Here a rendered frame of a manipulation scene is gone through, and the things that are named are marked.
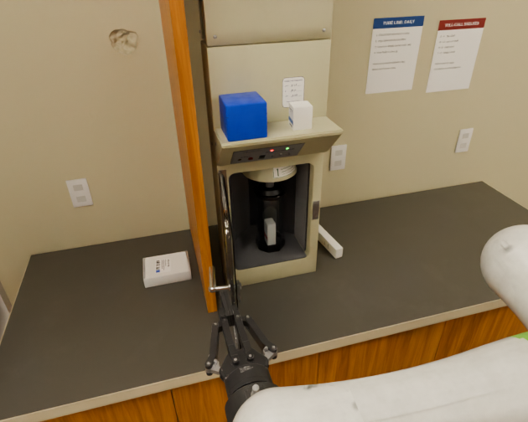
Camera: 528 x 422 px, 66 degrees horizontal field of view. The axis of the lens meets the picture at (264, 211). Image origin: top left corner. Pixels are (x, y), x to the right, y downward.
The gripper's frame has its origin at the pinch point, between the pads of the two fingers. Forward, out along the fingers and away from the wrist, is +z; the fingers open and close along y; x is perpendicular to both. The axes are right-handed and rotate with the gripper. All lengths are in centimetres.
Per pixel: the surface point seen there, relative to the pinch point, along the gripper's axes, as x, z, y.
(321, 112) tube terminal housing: -22, 44, -37
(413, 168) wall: 25, 87, -104
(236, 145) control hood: -20.6, 32.3, -10.4
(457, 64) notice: -21, 86, -115
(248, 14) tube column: -48, 43, -17
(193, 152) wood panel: -19.0, 34.9, 0.1
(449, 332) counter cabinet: 51, 17, -77
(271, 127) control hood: -21.3, 39.5, -21.3
